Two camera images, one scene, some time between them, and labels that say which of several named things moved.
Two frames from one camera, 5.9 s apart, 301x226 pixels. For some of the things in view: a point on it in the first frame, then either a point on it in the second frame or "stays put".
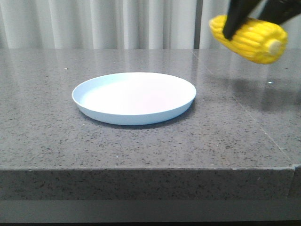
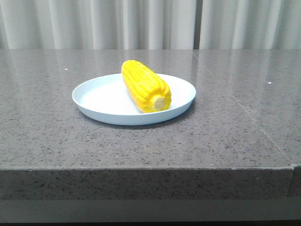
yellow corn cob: x=255 y=41 to x=149 y=92
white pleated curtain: x=117 y=24 stays put
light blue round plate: x=134 y=98 stays put
